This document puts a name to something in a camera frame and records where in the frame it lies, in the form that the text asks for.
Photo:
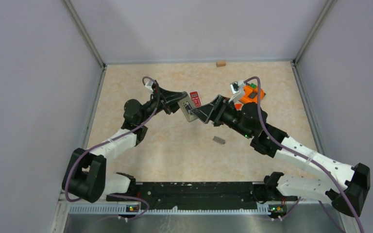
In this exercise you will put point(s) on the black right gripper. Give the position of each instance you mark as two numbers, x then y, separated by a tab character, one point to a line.
206	113

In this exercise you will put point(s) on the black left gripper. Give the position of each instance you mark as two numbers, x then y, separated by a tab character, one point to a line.
170	98

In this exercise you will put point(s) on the grey remote control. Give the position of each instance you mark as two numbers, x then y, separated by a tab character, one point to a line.
185	104

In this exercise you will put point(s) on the grey battery cover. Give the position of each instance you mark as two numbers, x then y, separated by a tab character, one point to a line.
219	140

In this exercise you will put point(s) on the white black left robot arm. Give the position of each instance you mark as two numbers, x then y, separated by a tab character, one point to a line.
85	176

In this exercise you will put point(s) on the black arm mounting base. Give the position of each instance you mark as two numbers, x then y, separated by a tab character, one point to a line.
201	195

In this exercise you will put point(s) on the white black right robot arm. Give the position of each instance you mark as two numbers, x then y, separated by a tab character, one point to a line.
344	186

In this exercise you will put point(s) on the red white remote control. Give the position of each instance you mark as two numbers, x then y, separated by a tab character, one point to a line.
195	97

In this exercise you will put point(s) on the red wedge block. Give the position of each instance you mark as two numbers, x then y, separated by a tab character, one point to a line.
238	106

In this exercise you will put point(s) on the small wooden block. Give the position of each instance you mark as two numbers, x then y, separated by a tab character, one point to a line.
220	63

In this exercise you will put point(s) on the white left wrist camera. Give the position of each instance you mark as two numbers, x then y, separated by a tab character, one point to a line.
150	86

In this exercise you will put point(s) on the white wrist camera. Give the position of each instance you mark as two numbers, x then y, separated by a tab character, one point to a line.
238	91
150	86

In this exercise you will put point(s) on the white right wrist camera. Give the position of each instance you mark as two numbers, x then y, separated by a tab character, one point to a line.
238	91

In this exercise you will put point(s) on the orange ring toy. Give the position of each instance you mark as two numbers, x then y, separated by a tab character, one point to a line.
251	95

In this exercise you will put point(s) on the white cable duct strip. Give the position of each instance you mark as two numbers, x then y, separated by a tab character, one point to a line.
124	209

